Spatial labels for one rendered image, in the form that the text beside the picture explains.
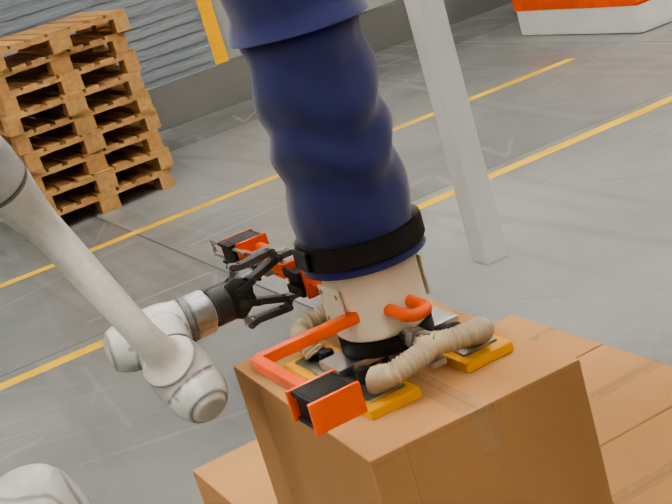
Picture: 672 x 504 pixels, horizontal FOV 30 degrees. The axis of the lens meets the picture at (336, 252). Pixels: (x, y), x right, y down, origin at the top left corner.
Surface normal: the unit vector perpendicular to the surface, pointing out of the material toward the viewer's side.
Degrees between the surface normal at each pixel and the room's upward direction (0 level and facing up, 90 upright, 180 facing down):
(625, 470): 0
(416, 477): 91
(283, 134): 72
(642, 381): 0
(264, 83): 78
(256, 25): 86
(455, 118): 90
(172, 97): 90
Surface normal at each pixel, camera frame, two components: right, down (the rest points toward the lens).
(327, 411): 0.45, 0.14
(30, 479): -0.18, -0.94
